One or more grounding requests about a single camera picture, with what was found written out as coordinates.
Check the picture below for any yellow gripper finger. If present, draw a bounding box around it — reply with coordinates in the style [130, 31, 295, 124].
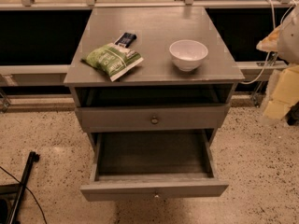
[261, 64, 299, 120]
[256, 26, 281, 52]

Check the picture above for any green jalapeno chip bag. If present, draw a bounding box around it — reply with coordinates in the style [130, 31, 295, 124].
[82, 43, 143, 81]

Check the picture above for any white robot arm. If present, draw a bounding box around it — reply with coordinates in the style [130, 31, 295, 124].
[256, 6, 299, 119]

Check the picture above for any closed grey upper drawer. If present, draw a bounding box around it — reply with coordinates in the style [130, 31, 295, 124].
[75, 105, 230, 133]

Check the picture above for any grey wooden drawer cabinet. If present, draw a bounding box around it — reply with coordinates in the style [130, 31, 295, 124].
[64, 6, 246, 203]

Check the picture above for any open grey middle drawer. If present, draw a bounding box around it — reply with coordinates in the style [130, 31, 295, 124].
[80, 130, 228, 202]

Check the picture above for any white ceramic bowl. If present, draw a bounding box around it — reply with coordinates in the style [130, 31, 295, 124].
[169, 40, 208, 72]

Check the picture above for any dark blue snack bar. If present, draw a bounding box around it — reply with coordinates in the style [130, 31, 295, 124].
[115, 33, 136, 48]

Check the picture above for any black stand leg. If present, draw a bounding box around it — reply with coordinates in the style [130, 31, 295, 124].
[0, 151, 39, 224]

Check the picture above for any white hanging cable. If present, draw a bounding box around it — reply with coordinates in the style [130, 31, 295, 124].
[239, 0, 299, 86]

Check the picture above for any thin black floor cable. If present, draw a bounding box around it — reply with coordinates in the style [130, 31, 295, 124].
[0, 166, 48, 224]

